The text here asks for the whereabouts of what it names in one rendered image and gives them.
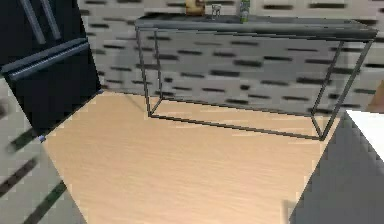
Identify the brown round food item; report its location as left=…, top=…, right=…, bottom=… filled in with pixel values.
left=185, top=0, right=206, bottom=17

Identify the black fridge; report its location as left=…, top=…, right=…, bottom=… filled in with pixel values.
left=0, top=0, right=104, bottom=139

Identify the grey fridge handle bar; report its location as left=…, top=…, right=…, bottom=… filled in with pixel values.
left=40, top=0, right=62, bottom=41
left=19, top=0, right=47, bottom=45
left=6, top=40, right=91, bottom=82

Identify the green bottle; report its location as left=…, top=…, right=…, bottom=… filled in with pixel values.
left=238, top=0, right=252, bottom=24

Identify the grey cabinet with white top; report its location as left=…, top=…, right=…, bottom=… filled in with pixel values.
left=288, top=109, right=384, bottom=224

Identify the grey metal frame table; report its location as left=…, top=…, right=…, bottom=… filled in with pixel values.
left=134, top=14, right=380, bottom=142

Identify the clear drinking glass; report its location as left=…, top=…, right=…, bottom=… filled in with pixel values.
left=210, top=3, right=223, bottom=21

